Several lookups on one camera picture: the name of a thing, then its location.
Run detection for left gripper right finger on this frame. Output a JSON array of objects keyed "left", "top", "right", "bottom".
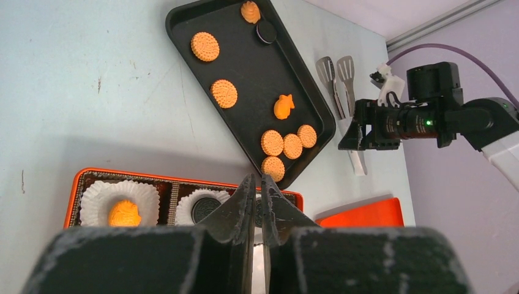
[{"left": 261, "top": 175, "right": 472, "bottom": 293}]

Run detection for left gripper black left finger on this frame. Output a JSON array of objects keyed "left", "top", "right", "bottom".
[{"left": 21, "top": 175, "right": 256, "bottom": 293}]

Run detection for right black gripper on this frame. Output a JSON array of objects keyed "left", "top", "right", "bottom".
[{"left": 338, "top": 62, "right": 463, "bottom": 151}]

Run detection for black sandwich cookie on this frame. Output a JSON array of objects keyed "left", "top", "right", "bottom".
[
  {"left": 192, "top": 197, "right": 221, "bottom": 224},
  {"left": 255, "top": 198, "right": 263, "bottom": 228},
  {"left": 256, "top": 20, "right": 277, "bottom": 45}
]

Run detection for metal tongs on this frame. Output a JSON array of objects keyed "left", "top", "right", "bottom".
[{"left": 315, "top": 55, "right": 368, "bottom": 177}]

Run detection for orange box lid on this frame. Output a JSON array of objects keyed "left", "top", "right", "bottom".
[{"left": 315, "top": 198, "right": 405, "bottom": 228}]

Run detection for orange fish cookie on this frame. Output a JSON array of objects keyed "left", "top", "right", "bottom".
[
  {"left": 108, "top": 200, "right": 141, "bottom": 227},
  {"left": 274, "top": 94, "right": 295, "bottom": 120}
]

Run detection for orange compartment box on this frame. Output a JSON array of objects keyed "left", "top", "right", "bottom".
[{"left": 63, "top": 167, "right": 304, "bottom": 229}]

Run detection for round orange cookie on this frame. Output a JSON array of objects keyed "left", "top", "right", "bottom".
[
  {"left": 283, "top": 134, "right": 303, "bottom": 159},
  {"left": 297, "top": 124, "right": 317, "bottom": 148},
  {"left": 261, "top": 156, "right": 285, "bottom": 183},
  {"left": 211, "top": 79, "right": 238, "bottom": 109},
  {"left": 261, "top": 129, "right": 284, "bottom": 156},
  {"left": 190, "top": 32, "right": 220, "bottom": 62}
]

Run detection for black cookie tray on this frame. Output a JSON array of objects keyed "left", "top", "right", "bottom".
[{"left": 165, "top": 1, "right": 336, "bottom": 189}]

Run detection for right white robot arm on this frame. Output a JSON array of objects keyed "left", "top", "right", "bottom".
[{"left": 338, "top": 62, "right": 518, "bottom": 187}]

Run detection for white paper cup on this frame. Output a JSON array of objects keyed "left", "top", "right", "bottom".
[
  {"left": 174, "top": 189, "right": 230, "bottom": 226},
  {"left": 80, "top": 180, "right": 160, "bottom": 227}
]

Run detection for orange shell cookie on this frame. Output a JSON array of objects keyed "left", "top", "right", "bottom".
[{"left": 241, "top": 1, "right": 261, "bottom": 24}]

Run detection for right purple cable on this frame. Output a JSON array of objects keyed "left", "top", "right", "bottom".
[{"left": 385, "top": 43, "right": 519, "bottom": 108}]

